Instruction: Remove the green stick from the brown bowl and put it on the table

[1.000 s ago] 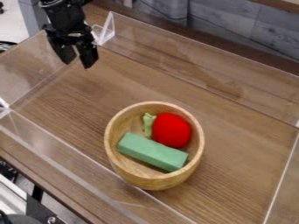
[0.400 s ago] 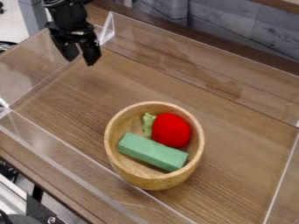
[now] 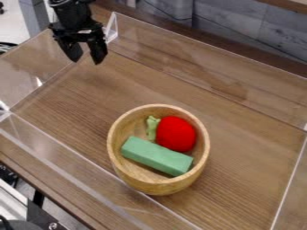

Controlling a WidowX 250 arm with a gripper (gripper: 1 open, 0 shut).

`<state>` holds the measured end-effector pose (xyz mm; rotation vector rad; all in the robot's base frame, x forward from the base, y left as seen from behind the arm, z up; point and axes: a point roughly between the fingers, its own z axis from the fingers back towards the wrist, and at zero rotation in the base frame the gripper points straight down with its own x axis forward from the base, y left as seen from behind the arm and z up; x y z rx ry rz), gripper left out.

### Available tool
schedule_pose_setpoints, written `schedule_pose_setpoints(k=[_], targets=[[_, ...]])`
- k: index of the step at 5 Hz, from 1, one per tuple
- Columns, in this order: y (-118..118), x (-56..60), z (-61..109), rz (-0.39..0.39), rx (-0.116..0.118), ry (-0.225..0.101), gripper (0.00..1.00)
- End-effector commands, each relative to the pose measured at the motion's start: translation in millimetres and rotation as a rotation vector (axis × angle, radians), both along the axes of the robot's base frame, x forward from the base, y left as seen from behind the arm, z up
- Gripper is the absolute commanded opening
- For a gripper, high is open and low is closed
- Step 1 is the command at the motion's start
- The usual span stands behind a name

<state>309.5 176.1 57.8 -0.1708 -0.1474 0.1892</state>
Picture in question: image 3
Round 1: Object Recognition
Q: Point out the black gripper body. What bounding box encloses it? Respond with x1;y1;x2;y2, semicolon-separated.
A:
47;0;107;44

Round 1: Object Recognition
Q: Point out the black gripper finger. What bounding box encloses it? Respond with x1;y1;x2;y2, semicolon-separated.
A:
89;39;109;65
57;39;83;62

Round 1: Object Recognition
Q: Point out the small light green stick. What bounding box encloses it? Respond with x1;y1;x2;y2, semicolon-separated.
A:
147;116;161;141

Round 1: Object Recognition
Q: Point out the brown wooden bowl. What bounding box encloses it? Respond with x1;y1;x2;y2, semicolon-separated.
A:
107;104;210;196

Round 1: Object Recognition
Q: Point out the red plush ball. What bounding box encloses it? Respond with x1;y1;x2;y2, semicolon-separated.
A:
157;116;197;152

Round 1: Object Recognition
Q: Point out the green rectangular block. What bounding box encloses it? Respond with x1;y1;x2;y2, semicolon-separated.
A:
122;137;194;177

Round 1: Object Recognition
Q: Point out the grey table leg post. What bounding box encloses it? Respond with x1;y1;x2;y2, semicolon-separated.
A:
18;0;50;37

